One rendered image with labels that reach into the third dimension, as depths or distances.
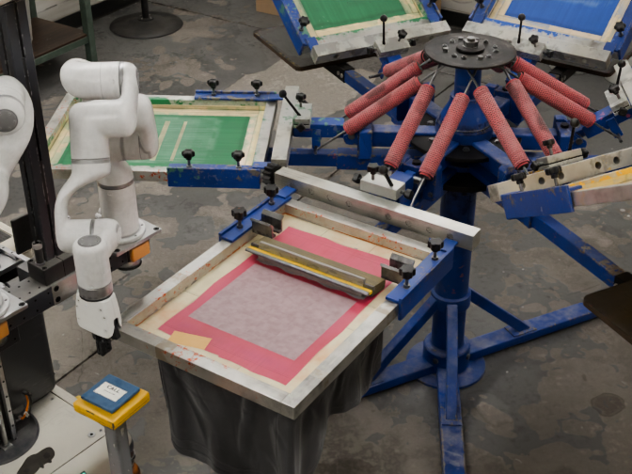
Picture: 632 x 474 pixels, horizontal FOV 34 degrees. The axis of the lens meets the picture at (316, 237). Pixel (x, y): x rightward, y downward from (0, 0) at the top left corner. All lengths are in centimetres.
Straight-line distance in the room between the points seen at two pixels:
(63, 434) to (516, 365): 176
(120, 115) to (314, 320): 80
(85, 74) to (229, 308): 78
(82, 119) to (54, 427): 146
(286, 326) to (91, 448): 96
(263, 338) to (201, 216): 242
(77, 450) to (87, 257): 126
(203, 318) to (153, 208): 243
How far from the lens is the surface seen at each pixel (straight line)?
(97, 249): 229
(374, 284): 282
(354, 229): 308
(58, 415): 359
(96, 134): 233
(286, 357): 263
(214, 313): 279
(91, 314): 239
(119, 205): 273
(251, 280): 291
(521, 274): 471
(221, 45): 703
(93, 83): 240
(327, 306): 281
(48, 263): 267
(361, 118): 348
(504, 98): 385
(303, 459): 281
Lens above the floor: 260
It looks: 32 degrees down
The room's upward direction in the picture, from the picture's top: straight up
